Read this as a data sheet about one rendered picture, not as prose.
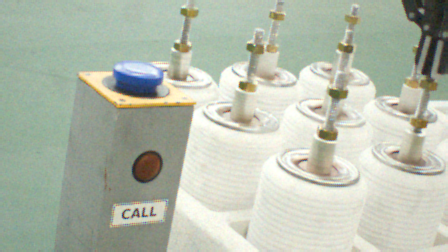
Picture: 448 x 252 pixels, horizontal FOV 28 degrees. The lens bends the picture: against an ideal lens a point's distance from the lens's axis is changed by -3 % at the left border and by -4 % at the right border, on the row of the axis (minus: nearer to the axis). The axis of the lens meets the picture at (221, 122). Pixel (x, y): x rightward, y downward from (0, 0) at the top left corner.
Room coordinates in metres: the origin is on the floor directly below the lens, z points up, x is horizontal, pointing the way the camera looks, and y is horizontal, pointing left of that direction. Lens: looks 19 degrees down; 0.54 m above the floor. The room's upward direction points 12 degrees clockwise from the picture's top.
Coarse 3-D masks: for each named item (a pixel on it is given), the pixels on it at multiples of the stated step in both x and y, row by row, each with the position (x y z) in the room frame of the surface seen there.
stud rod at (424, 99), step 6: (426, 78) 0.83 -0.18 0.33; (426, 90) 0.83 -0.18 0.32; (420, 96) 0.83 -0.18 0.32; (426, 96) 0.83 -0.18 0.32; (420, 102) 0.83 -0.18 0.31; (426, 102) 0.83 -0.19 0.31; (420, 108) 0.83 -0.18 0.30; (426, 108) 0.83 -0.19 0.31; (420, 114) 0.83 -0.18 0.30; (420, 132) 0.83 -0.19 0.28
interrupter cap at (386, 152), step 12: (384, 144) 0.86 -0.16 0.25; (396, 144) 0.86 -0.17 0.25; (384, 156) 0.82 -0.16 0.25; (396, 156) 0.84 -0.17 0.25; (432, 156) 0.85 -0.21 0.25; (396, 168) 0.80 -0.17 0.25; (408, 168) 0.80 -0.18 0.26; (420, 168) 0.81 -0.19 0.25; (432, 168) 0.81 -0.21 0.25; (444, 168) 0.82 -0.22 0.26
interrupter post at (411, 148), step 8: (408, 128) 0.84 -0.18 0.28; (408, 136) 0.83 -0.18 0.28; (416, 136) 0.82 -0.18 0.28; (424, 136) 0.83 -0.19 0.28; (408, 144) 0.83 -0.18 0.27; (416, 144) 0.82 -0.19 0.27; (400, 152) 0.83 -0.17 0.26; (408, 152) 0.82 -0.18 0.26; (416, 152) 0.82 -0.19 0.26; (408, 160) 0.82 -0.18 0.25; (416, 160) 0.82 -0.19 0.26
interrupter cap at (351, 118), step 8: (296, 104) 0.92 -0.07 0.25; (304, 104) 0.93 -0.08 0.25; (312, 104) 0.94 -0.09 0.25; (320, 104) 0.95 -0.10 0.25; (344, 104) 0.96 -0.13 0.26; (304, 112) 0.90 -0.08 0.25; (312, 112) 0.91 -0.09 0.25; (320, 112) 0.93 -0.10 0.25; (344, 112) 0.94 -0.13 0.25; (352, 112) 0.94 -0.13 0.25; (360, 112) 0.94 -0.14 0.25; (320, 120) 0.89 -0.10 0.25; (336, 120) 0.90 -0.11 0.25; (344, 120) 0.91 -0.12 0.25; (352, 120) 0.91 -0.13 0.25; (360, 120) 0.92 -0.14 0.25
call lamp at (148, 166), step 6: (144, 156) 0.66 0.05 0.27; (150, 156) 0.66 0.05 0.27; (156, 156) 0.66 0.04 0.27; (138, 162) 0.65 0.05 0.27; (144, 162) 0.66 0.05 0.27; (150, 162) 0.66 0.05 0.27; (156, 162) 0.66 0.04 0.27; (138, 168) 0.65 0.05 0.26; (144, 168) 0.66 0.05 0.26; (150, 168) 0.66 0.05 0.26; (156, 168) 0.66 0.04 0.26; (138, 174) 0.65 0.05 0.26; (144, 174) 0.66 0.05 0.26; (150, 174) 0.66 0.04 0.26
